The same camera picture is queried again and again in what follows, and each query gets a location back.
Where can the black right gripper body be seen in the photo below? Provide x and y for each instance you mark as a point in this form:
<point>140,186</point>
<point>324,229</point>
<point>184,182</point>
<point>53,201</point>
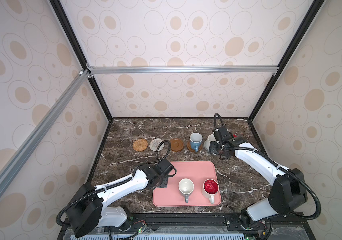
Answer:
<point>215,148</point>

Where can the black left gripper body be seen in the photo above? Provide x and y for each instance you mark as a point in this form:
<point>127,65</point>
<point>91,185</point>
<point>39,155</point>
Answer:
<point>162,183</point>

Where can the white mug back row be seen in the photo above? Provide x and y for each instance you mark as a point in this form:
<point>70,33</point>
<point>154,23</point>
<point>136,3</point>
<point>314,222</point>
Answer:
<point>210,138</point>

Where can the white mug row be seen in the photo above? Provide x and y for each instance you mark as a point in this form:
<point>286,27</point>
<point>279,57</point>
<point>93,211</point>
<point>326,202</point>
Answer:
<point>186,188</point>
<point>210,138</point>

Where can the blue floral mug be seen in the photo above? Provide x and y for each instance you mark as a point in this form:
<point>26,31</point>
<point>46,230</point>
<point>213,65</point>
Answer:
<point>196,139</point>

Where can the white mug front row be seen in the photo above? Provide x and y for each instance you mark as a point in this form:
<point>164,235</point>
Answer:
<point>186,188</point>

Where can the white mug red inside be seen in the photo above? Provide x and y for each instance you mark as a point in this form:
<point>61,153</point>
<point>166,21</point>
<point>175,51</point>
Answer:
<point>210,189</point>

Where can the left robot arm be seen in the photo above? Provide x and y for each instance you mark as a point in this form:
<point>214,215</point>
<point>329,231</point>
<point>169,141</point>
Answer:
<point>90,206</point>

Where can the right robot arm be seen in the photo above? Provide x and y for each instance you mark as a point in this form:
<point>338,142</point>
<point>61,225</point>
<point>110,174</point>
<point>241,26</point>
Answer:
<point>289,189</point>

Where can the white multicolour stitched coaster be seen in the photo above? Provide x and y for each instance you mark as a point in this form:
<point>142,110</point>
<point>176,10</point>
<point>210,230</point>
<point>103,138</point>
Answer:
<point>154,144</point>

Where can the woven rattan round coaster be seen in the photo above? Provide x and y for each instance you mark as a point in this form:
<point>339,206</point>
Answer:
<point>140,145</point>

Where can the brown wooden coaster near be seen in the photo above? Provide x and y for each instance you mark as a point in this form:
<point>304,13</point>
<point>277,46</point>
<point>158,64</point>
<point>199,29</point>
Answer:
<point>176,145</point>

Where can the brown wooden coaster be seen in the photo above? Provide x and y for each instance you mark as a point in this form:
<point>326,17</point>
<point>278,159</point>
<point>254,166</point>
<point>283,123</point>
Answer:
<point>193,149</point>
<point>176,145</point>

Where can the brown wooden coaster far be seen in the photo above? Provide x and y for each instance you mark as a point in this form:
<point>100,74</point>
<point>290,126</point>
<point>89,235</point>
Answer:
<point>193,149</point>

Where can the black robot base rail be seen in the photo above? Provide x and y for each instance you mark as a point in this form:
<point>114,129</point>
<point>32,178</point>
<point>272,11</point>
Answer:
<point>204,226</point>

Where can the aluminium frame rail back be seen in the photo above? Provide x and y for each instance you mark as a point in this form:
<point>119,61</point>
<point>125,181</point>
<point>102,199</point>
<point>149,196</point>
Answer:
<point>181,70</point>

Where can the aluminium frame rail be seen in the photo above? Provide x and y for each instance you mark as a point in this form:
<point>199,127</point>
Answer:
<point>17,161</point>
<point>181,70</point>

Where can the black corner frame post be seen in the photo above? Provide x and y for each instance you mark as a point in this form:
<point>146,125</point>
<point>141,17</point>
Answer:
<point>75,44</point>

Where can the black right corner post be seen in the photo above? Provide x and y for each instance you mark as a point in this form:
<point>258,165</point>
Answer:
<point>298,36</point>

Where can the aluminium frame rail left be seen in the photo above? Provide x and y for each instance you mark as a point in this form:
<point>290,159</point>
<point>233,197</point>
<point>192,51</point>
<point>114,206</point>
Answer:
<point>17,161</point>

